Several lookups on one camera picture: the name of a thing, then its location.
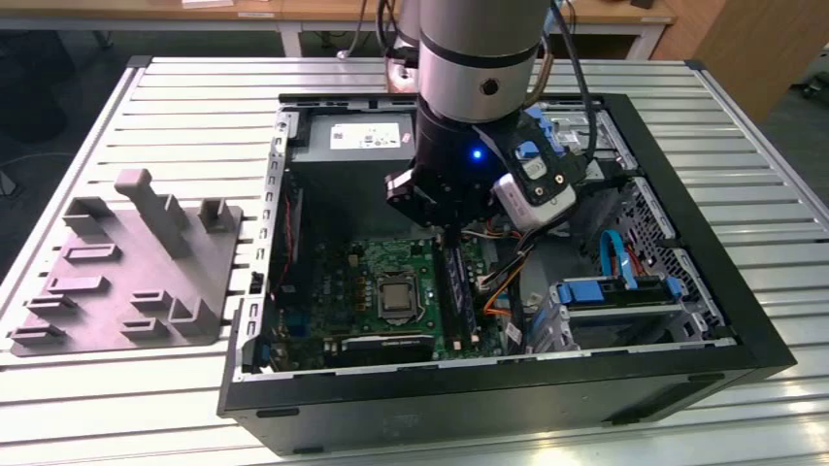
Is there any grey power supply unit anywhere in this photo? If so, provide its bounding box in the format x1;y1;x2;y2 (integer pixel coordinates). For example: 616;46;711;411
287;112;419;242

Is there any metal drive cage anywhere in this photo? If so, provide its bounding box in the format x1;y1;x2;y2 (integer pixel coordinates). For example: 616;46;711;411
516;104;642;215

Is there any silver CPU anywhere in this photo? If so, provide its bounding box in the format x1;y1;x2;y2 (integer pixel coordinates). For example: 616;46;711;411
378;283;415;312

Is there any green motherboard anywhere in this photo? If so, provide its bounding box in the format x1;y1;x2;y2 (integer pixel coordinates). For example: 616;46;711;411
271;235;519;370

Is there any CPU socket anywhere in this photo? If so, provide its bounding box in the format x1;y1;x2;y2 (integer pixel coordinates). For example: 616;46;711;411
371;272;427;327

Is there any blue disk carrier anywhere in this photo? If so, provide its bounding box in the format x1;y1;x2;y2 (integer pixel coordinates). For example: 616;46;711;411
555;275;682;308

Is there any black graphics card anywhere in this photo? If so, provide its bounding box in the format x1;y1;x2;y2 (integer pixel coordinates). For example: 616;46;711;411
323;333;436;369

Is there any wooden desk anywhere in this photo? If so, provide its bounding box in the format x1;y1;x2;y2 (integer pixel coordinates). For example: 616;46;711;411
0;0;678;60

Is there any metal disk bay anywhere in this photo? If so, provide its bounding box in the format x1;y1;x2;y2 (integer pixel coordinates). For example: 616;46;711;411
527;276;723;353

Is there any black open PC case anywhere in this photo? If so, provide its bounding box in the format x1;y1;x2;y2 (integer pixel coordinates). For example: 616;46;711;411
216;91;798;457

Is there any wooden cabinet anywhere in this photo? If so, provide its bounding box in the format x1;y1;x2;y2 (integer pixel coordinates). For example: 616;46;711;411
691;0;829;125

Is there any grey parts rack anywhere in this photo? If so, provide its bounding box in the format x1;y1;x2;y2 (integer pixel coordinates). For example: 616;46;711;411
9;168;245;359

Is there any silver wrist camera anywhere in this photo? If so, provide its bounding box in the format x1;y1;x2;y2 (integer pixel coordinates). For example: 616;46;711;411
491;138;579;232

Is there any blue plastic drive bracket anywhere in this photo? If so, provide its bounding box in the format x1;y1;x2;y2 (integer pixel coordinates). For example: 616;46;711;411
522;107;559;159

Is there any black cable bundle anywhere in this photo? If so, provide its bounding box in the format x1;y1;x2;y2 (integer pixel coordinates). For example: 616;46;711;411
479;225;543;292

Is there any black camera cable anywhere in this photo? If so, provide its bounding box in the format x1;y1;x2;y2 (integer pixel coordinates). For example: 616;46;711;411
548;0;600;166

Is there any blue flat data cable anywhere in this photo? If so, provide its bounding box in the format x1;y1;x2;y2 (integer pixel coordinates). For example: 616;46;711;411
599;228;641;291

